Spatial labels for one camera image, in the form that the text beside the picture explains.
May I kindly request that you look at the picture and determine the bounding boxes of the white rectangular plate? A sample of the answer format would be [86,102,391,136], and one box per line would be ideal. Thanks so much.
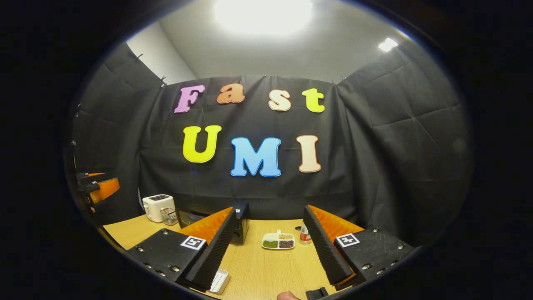
[208,269,230,295]

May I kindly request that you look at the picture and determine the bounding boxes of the white divided dish of beans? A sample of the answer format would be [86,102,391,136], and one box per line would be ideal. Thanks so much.
[262,230,296,250]

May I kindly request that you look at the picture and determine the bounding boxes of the large ceiling light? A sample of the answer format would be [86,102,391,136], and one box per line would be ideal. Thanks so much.
[213,0,314,36]

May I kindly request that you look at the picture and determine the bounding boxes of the white toaster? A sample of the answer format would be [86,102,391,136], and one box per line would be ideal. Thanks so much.
[142,194,176,223]

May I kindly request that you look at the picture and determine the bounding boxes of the small ceiling light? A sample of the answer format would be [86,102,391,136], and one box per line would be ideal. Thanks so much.
[378,37,398,53]

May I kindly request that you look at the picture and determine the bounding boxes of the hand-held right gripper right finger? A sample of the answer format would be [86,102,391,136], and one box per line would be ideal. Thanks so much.
[303,204,417,291]

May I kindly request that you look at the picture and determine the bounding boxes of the small wire basket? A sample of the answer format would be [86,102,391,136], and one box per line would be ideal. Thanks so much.
[160,207,179,226]

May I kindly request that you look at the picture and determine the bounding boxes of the black electric oven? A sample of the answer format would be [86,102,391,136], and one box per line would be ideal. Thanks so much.
[176,202,250,245]

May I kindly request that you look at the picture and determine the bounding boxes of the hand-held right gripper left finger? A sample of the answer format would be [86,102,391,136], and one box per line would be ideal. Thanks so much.
[125,206,238,292]

